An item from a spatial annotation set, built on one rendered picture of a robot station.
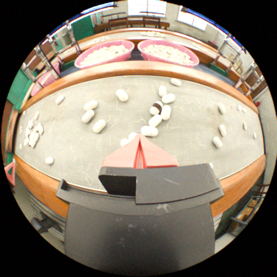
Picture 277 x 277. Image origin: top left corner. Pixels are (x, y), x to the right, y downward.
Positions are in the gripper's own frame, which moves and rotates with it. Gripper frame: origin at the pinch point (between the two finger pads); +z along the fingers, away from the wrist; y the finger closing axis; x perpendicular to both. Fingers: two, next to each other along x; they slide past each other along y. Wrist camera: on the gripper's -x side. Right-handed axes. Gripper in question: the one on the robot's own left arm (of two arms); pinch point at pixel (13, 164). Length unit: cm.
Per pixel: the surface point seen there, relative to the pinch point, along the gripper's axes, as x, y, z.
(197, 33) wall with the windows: -326, -323, 433
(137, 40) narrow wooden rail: -33, -41, 55
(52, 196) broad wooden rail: 10.2, -18.3, 2.0
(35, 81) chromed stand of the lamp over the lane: -22.2, 5.7, 28.8
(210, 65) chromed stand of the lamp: -27, -87, 56
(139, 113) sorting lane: -2.4, -42.1, 20.7
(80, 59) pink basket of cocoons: -24, -14, 44
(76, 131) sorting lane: 0.2, -26.6, 17.6
